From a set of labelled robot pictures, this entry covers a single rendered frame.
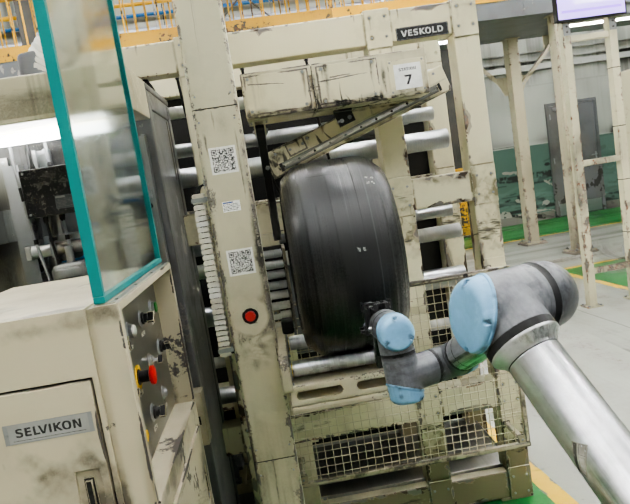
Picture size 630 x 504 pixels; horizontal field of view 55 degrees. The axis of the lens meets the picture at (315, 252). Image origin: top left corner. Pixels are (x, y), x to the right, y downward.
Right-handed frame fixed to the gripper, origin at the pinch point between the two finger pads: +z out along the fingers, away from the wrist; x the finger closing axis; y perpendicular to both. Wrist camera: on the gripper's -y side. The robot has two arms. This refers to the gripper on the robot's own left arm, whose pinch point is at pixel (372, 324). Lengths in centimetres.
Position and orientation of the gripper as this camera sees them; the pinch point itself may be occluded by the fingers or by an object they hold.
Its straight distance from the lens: 161.0
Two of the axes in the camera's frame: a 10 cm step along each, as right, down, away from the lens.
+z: -0.6, 0.1, 10.0
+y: -1.6, -9.9, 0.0
